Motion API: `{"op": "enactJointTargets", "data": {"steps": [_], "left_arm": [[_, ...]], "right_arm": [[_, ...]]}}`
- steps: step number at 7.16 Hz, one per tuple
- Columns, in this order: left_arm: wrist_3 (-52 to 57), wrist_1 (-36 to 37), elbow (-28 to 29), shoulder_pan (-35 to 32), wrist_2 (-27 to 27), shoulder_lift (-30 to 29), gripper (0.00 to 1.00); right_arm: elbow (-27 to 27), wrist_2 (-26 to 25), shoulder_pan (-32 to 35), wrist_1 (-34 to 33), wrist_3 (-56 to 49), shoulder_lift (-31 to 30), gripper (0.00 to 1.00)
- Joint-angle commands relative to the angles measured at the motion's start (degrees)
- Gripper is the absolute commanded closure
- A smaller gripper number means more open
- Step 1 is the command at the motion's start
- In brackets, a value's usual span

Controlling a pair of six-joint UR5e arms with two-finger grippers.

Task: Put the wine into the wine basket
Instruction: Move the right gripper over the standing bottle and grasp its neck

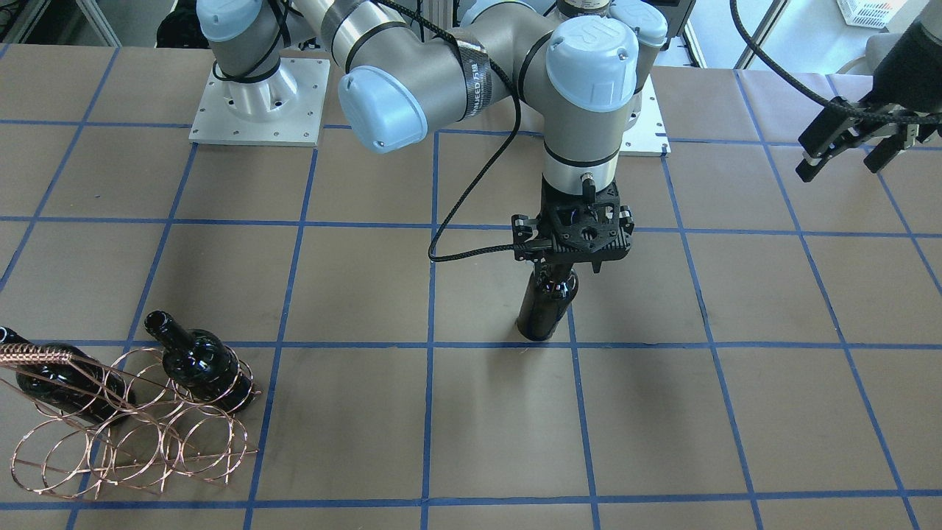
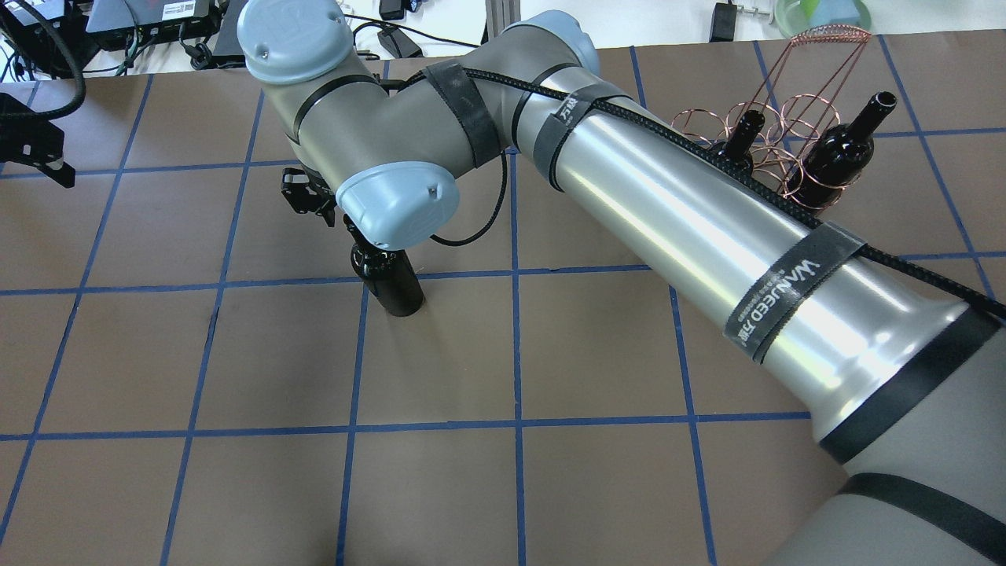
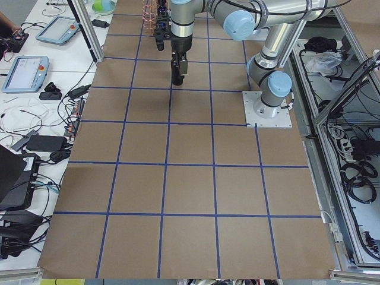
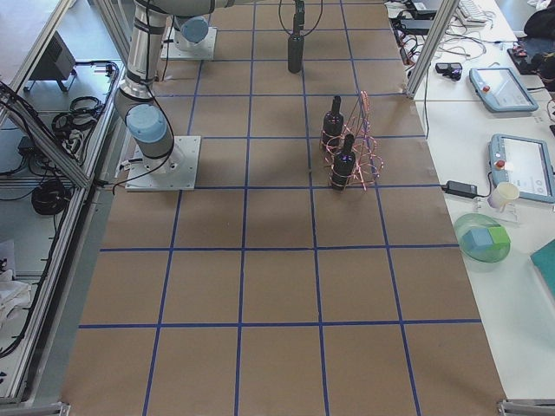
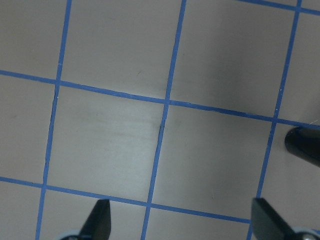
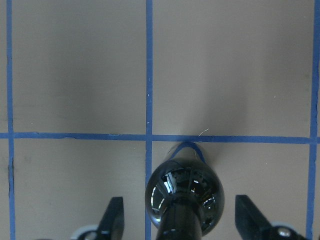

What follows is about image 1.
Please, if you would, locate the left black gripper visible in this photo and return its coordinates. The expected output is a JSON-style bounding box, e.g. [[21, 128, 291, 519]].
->
[[796, 11, 941, 183]]

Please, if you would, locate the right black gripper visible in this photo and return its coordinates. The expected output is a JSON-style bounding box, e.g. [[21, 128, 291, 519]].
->
[[512, 180, 634, 274]]

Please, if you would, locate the dark wine bottle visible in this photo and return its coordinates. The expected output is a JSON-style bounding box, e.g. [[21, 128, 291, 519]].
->
[[516, 263, 578, 340]]

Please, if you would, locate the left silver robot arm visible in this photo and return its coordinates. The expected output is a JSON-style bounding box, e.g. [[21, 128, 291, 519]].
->
[[467, 1, 940, 182]]

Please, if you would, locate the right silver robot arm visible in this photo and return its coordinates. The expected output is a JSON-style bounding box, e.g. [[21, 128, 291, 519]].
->
[[191, 1, 640, 269]]

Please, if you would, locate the near wine bottle in basket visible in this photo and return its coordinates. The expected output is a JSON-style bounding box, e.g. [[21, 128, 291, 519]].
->
[[144, 310, 255, 414]]

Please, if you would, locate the wine bottle in basket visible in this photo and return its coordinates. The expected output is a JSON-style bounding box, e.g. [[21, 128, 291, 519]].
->
[[15, 362, 137, 426], [144, 310, 255, 414]]

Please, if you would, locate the far wine bottle in basket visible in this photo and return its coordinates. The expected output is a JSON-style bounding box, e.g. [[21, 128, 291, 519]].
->
[[15, 362, 137, 426]]

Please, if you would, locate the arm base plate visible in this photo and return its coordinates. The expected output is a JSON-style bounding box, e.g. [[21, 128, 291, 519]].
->
[[619, 75, 672, 157], [188, 58, 330, 148]]

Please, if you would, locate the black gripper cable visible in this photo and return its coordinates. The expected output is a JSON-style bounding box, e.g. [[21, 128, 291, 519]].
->
[[375, 0, 545, 264]]

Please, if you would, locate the copper wire wine basket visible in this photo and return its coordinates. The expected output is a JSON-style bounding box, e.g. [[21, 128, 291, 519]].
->
[[2, 344, 257, 500]]

